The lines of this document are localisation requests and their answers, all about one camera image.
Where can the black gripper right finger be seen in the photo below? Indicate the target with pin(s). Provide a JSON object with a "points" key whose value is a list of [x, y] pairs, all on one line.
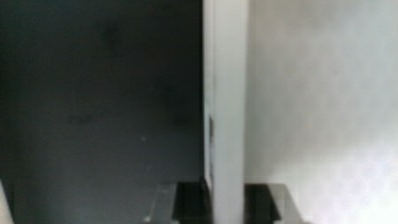
{"points": [[270, 208]]}

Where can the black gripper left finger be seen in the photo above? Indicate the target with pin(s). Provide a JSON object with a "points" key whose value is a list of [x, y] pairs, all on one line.
{"points": [[179, 206]]}

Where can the white desk top tray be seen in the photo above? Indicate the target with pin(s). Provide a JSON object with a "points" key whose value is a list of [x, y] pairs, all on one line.
{"points": [[300, 108]]}

